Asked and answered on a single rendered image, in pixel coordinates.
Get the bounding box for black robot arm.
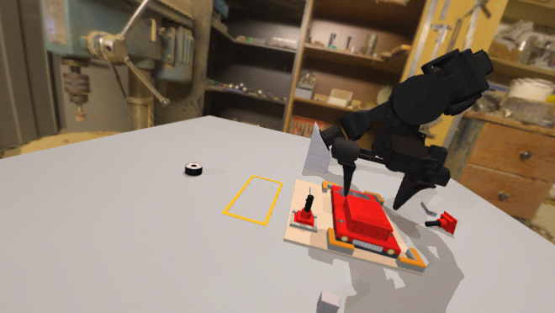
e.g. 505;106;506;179
319;48;494;178

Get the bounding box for red toy car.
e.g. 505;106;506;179
330;185;401;259

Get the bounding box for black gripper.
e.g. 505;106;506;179
331;116;451;211

